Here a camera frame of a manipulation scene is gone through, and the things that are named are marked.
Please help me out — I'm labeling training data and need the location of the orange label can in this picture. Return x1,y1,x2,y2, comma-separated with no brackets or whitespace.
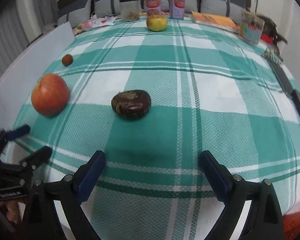
145,0,161,16

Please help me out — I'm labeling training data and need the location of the right grey pillow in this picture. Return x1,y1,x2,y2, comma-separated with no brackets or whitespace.
200,0,246,24

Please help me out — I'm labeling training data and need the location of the grey curtain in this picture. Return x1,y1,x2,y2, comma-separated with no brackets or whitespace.
0,0,57,78

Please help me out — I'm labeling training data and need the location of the colourful tin can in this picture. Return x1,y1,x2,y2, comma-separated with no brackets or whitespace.
239,9,264,45

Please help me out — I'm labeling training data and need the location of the orange book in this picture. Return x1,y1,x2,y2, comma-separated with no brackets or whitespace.
191,11,239,32

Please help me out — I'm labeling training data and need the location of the key bunch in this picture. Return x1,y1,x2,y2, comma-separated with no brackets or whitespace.
262,48,283,64

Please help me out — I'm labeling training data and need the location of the orange stool cushion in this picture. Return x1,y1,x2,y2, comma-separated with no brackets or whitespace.
283,212,300,240

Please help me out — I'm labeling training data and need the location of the dark bag on sofa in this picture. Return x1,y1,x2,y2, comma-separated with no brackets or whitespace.
257,14,288,56

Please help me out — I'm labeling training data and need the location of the dark orange small mandarin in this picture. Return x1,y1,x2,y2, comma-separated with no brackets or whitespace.
62,54,74,67

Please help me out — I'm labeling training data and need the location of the teal plaid tablecloth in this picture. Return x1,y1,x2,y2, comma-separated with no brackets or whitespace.
14,20,300,239

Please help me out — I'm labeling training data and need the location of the dark passion fruit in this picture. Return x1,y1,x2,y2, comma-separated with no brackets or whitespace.
111,89,152,119

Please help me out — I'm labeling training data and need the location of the far left grey pillow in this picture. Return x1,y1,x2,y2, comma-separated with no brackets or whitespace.
57,0,93,29

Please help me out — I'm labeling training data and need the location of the purple label can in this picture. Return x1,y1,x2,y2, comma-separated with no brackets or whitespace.
168,0,185,20

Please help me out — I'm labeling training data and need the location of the pink snack packet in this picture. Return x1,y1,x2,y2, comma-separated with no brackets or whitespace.
72,15,121,36

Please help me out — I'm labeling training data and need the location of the left hand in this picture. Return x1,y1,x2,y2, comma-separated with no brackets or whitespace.
0,199,24,224

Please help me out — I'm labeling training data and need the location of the red apple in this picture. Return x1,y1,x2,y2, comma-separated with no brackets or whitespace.
31,73,70,118

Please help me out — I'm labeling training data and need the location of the yellow-green pear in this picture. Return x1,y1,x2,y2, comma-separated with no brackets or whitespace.
146,15,168,32

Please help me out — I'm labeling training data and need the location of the clear jar black lid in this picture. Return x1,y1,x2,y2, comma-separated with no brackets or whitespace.
119,0,140,22

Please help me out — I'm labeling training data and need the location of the white cardboard box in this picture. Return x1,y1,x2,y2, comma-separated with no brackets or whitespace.
0,22,75,103

